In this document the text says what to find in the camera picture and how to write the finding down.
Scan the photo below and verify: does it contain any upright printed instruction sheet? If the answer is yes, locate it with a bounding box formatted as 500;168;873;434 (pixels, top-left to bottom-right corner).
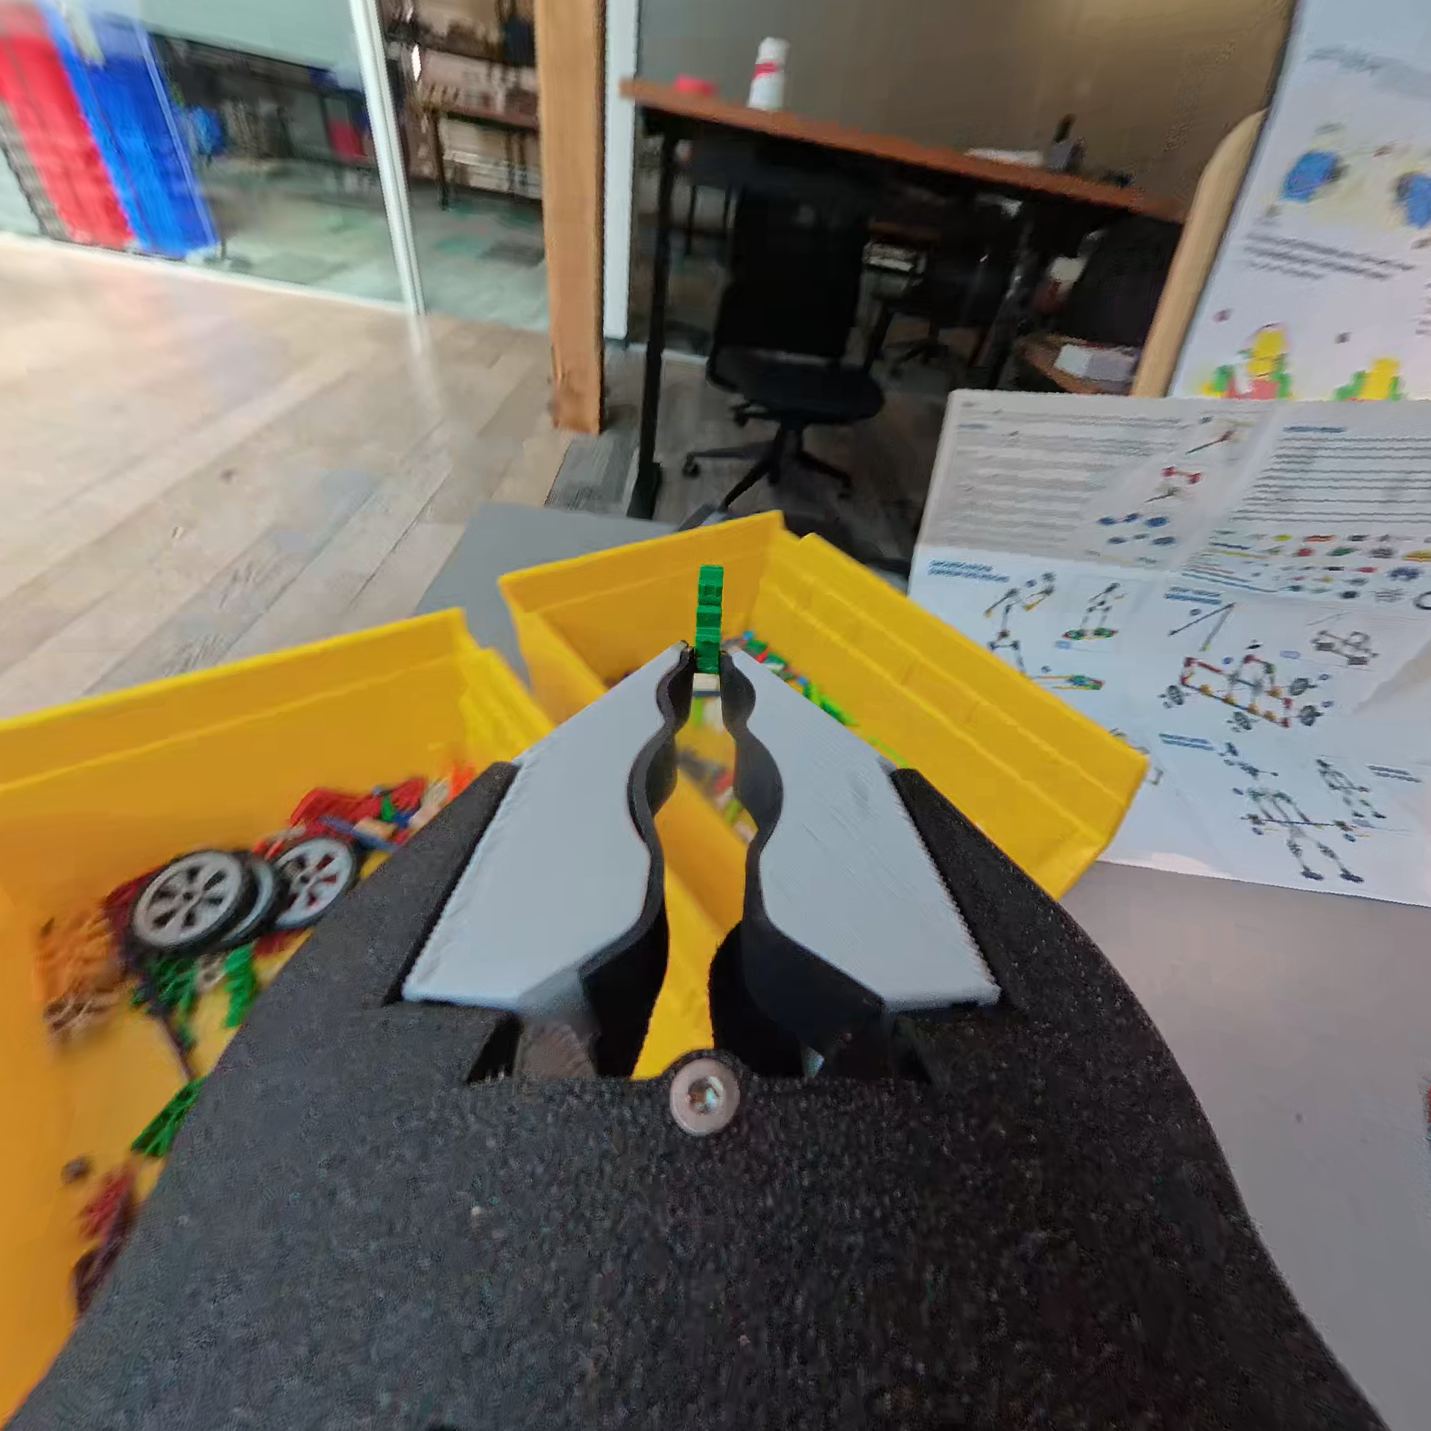
1174;0;1431;408

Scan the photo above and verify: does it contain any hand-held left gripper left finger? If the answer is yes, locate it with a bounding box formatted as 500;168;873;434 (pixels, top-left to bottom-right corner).
404;644;697;1056

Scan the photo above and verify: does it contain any grey desk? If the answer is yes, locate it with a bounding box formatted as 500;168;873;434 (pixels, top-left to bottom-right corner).
415;504;1431;1431

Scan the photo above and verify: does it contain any wooden pillar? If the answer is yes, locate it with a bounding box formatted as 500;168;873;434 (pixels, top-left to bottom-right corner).
534;0;610;437

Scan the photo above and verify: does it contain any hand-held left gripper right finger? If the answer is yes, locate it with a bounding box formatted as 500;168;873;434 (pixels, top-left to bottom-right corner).
721;655;1004;1056

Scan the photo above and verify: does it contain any pile of colourful toy pieces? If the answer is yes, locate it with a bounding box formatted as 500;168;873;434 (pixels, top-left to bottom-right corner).
35;771;483;1320
672;632;863;805

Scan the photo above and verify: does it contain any toy instruction poster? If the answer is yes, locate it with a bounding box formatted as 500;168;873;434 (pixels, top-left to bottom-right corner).
907;386;1431;906

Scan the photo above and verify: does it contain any red and blue bin shelf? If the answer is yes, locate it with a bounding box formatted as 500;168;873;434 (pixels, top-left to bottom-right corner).
0;0;225;259

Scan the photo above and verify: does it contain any grey toy wheel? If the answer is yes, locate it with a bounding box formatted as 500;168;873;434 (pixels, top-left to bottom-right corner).
270;833;360;930
132;850;248;959

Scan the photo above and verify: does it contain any yellow bin with toy pieces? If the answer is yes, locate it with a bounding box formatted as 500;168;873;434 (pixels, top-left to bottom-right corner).
498;511;1152;1080

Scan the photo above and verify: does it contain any yellow bin with toy wheels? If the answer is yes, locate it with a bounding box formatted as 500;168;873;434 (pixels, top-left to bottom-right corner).
0;608;556;1354

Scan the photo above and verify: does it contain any office chair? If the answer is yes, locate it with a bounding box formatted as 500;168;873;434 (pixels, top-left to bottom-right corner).
684;168;890;526

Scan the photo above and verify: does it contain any wooden office table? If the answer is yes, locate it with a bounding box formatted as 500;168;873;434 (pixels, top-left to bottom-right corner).
621;78;1188;519

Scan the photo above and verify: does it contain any wooden board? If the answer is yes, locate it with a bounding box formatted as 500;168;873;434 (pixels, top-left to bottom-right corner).
1137;112;1268;403

